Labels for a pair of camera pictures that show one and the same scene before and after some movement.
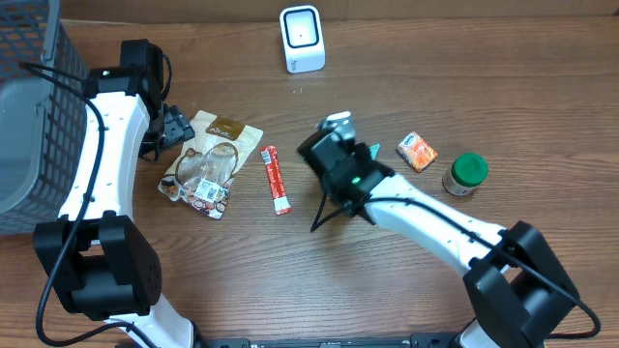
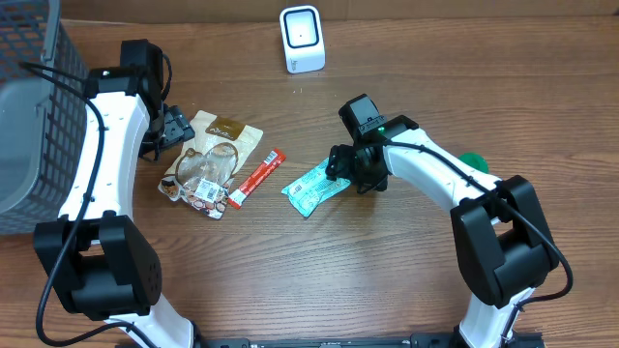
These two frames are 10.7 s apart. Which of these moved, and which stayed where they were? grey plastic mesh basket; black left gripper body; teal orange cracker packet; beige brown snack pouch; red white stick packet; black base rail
Moved: teal orange cracker packet; red white stick packet
Stayed: beige brown snack pouch; black base rail; grey plastic mesh basket; black left gripper body
